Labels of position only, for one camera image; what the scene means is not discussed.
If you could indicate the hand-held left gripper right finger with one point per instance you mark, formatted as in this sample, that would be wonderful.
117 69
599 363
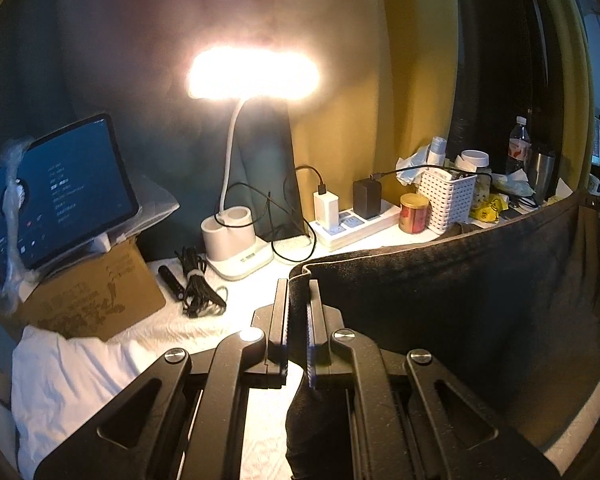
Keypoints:
310 335

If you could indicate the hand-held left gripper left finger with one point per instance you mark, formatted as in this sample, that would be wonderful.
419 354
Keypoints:
283 332

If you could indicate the brown t-shirt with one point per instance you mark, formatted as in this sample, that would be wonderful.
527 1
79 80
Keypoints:
455 300

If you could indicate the white mug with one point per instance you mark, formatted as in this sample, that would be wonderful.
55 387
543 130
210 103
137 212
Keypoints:
597 186

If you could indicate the white textured blanket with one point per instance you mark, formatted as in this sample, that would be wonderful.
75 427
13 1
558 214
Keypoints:
240 292

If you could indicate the stainless steel tumbler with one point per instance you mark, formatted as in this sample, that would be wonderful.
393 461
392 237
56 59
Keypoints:
542 172

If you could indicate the white plastic packet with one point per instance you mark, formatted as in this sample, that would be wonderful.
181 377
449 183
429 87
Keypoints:
515 183

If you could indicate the clear plastic water bottle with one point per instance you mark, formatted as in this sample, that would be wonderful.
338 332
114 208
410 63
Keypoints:
519 145

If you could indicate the yellow snack bag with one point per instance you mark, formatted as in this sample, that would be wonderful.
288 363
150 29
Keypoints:
490 208

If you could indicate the white power strip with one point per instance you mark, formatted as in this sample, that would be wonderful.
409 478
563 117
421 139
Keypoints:
360 227

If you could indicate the small black flashlight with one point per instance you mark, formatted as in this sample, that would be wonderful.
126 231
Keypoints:
171 282

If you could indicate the yellow curtain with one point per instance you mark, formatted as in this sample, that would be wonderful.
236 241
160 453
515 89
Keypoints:
405 60
577 85

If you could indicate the glass jar with white lid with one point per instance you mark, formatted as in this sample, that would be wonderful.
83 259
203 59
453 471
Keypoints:
475 160

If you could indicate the black power adapter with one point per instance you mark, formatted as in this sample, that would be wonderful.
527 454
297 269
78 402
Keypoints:
367 197

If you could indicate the red tin can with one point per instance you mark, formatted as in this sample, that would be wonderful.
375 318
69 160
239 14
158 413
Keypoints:
414 214

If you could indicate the white perforated plastic basket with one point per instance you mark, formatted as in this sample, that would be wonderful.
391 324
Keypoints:
447 200

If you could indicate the dark curtain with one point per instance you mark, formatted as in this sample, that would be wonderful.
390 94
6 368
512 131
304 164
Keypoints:
275 160

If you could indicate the spray bottle with grey cap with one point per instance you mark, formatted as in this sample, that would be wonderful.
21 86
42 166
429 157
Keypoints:
437 150

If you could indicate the brown cardboard box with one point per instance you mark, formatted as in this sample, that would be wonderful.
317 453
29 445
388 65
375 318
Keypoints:
95 295

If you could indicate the crumpled white tissue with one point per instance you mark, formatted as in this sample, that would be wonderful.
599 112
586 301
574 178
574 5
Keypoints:
411 165

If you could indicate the white cloth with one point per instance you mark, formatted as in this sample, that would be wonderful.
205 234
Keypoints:
80 390

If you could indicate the tablet with dark screen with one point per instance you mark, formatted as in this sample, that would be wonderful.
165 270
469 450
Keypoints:
65 190

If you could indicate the white gooseneck desk lamp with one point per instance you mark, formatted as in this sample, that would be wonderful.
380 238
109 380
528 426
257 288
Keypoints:
255 72

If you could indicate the white wall charger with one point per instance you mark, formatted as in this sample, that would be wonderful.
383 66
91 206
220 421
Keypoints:
325 207

